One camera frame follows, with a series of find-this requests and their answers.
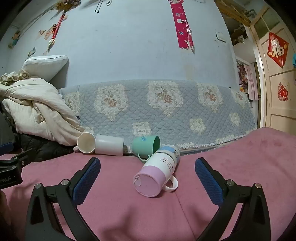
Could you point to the pink hanging cloth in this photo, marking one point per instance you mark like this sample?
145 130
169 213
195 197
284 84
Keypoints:
251 82

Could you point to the pink blanket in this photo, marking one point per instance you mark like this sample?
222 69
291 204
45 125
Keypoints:
127 220

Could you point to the red height chart poster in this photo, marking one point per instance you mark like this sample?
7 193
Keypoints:
180 25

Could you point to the pink white blue mug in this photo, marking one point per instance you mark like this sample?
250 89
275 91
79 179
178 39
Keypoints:
157 166

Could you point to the green plastic cup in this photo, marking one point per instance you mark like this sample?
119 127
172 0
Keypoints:
143 144

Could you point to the person's left forearm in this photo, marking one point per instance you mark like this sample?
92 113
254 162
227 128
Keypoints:
4 208

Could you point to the cream panel door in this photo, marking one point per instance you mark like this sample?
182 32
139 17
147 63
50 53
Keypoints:
275 76

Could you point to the black jacket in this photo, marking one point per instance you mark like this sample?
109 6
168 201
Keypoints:
44 147

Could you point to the white pillow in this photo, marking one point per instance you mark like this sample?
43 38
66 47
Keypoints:
44 66

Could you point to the white cylindrical cup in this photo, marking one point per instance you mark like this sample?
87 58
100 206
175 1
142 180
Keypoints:
108 145

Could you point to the cream mug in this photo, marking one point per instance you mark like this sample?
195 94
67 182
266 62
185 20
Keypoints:
85 142

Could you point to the white wall switch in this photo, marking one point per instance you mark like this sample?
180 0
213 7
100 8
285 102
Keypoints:
220 37

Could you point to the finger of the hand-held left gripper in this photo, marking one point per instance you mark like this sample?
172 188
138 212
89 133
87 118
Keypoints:
5 147
22 157

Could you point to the cartoon wall sticker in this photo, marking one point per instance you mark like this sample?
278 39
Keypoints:
15 39

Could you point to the dried flower decoration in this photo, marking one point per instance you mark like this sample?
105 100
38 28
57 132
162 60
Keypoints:
68 4

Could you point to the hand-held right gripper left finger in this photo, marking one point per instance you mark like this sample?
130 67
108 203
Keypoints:
87 179

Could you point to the ruffled cream cloth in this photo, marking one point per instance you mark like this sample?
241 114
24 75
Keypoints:
13 77

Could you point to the blue floral quilted cover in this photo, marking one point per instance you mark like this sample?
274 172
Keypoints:
180 120

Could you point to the cream quilt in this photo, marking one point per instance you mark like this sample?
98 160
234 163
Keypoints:
34 109

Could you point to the wooden slats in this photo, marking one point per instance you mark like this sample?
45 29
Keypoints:
234 11

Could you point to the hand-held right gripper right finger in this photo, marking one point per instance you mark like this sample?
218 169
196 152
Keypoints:
208 181

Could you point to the red diamond paper decoration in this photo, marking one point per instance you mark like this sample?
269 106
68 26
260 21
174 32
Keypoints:
277 49

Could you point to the red paper cutout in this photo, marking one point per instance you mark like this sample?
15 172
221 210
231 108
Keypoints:
283 91

